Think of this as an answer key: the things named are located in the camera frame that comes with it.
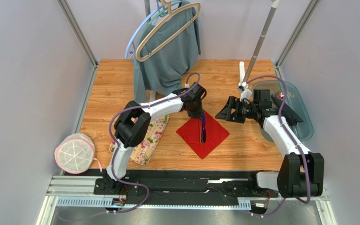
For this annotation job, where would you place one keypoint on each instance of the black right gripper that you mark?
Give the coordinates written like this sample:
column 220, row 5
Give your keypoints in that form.
column 235, row 110

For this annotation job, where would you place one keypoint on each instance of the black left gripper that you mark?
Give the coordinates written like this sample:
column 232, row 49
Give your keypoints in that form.
column 198, row 114

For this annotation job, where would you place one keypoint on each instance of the red paper napkin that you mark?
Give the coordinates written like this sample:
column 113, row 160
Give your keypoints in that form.
column 190, row 133

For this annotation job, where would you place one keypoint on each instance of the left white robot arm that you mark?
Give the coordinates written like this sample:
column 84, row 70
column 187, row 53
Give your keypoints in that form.
column 128, row 128

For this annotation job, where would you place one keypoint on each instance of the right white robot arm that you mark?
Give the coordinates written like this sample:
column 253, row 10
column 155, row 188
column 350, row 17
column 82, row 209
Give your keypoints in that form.
column 302, row 172

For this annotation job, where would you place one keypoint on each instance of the white garment rack stand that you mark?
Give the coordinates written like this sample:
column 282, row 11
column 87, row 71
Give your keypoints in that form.
column 244, row 73

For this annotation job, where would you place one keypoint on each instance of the grey-green hanging shirt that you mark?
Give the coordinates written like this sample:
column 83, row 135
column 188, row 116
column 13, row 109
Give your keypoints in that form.
column 163, row 71

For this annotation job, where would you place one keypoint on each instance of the small iridescent object in tray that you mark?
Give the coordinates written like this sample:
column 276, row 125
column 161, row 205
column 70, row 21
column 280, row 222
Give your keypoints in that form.
column 280, row 95

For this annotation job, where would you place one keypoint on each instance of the transparent grey plastic tray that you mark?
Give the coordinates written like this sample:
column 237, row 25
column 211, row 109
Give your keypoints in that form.
column 304, row 130

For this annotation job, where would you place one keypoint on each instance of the floral melamine tray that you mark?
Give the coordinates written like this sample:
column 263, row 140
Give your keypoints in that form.
column 143, row 152

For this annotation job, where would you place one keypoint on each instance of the green clothes hanger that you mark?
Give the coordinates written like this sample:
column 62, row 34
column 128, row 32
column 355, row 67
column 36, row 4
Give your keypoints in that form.
column 161, row 11

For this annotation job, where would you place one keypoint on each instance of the light blue clothes hanger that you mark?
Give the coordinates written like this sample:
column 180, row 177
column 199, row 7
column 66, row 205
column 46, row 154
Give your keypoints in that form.
column 131, row 48

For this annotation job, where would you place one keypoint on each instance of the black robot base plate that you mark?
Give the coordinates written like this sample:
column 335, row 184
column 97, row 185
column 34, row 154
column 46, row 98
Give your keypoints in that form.
column 183, row 187

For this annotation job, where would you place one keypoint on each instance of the aluminium frame rail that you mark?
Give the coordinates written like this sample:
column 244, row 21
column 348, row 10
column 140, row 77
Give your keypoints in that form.
column 70, row 200

